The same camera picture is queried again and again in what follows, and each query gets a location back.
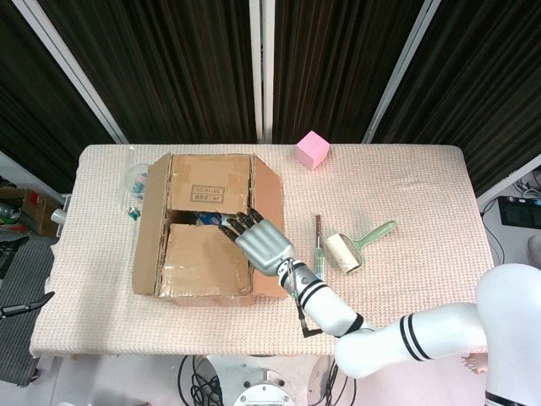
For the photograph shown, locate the left black-fingered robot hand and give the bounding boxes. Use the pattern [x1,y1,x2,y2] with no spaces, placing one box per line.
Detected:
[0,291,56,321]

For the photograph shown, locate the right black-fingered robot hand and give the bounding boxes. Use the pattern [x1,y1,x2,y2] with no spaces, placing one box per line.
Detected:
[217,206,297,277]

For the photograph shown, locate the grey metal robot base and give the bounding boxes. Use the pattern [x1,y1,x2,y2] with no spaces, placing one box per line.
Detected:
[232,367,297,406]

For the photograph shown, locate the black mesh chair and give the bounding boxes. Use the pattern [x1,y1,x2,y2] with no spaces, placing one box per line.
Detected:
[0,236,58,377]

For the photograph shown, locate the long thin brush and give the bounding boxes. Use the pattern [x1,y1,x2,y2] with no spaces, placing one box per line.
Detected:
[311,214,327,281]

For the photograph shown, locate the green lint roller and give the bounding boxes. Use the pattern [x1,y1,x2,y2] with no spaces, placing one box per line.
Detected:
[324,219,398,277]

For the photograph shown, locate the cardboard box with red tape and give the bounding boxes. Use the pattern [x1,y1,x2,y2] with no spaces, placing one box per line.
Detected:
[0,188,63,237]

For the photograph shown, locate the pink cube block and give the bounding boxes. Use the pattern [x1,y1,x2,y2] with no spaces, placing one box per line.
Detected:
[295,129,331,171]

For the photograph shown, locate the clear jar of binder clips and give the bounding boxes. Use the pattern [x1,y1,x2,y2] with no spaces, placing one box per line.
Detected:
[126,164,149,198]

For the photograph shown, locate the pink woven tablecloth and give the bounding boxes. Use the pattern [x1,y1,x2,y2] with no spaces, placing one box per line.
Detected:
[29,143,517,376]

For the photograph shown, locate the black screen device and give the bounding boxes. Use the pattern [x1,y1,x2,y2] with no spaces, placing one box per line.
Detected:
[497,195,541,232]

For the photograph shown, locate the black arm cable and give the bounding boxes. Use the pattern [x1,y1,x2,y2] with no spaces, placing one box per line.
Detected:
[289,260,325,339]

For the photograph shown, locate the black coiled floor cable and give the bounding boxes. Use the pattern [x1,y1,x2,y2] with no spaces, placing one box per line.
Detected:
[177,354,225,406]

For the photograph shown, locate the white partition frame post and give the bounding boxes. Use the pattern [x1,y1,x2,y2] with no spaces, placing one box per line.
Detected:
[12,0,128,145]
[361,0,440,145]
[248,0,276,145]

